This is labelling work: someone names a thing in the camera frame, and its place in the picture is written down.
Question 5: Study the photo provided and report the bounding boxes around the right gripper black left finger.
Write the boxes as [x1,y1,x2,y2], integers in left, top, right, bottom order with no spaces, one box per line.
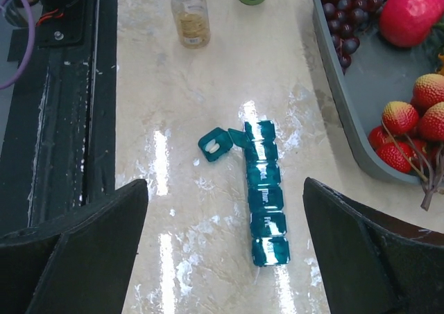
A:
[1,179,148,313]

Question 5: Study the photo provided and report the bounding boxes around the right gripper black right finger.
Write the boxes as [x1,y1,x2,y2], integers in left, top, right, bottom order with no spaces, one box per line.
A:
[302,177,443,313]

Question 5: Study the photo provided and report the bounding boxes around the teal weekly pill organizer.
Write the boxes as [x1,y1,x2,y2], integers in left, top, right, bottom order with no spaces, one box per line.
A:
[244,120,290,267]

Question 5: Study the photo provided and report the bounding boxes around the detached teal pill compartment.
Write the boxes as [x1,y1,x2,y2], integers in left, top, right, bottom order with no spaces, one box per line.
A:
[198,127,250,162]

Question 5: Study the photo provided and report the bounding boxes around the white pills in compartment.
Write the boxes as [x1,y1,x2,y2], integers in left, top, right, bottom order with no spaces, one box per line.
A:
[205,139,220,154]

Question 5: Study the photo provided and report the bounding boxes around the cherry and strawberry bunch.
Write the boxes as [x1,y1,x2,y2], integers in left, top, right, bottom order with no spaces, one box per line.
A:
[368,71,443,211]

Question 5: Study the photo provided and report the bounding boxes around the grey fruit tray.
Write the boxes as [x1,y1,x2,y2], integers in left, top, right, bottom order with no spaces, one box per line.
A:
[313,0,443,184]

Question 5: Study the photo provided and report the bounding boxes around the red apple in tray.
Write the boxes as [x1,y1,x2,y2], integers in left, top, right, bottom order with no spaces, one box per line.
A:
[379,0,443,48]

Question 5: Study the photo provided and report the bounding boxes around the dark grapes in tray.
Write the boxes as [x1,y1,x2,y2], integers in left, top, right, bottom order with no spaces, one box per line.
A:
[321,0,387,72]

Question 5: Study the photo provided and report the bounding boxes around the small amber glass jar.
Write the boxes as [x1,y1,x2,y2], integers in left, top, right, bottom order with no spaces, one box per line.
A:
[171,0,211,49]

